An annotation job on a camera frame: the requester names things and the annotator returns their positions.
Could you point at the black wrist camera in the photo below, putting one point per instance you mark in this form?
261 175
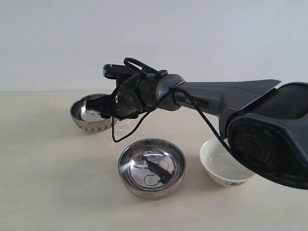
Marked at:
116 72

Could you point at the smooth stainless steel bowl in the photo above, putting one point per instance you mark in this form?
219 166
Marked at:
152 169

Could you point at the ribbed stainless steel bowl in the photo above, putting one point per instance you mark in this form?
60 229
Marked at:
87 119

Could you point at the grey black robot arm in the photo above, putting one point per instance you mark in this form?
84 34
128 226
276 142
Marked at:
262 124

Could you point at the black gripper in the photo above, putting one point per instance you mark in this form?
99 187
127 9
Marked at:
136 95

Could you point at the white ceramic patterned bowl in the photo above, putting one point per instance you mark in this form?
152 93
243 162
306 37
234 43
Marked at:
221 167

